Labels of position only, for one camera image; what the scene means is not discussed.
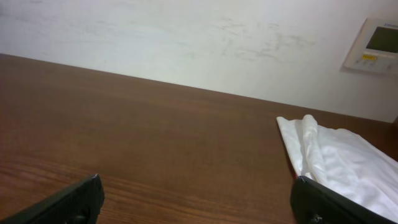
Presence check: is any white printed t-shirt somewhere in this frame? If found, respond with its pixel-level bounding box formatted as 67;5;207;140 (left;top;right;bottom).
277;114;397;222

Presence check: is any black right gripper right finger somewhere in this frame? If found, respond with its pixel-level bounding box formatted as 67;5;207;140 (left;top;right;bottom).
290;176;395;224

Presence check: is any white wall control panel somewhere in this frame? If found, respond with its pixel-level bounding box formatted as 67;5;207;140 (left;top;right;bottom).
343;18;397;75

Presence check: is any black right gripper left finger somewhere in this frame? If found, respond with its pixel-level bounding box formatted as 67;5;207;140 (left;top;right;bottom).
1;174;104;224

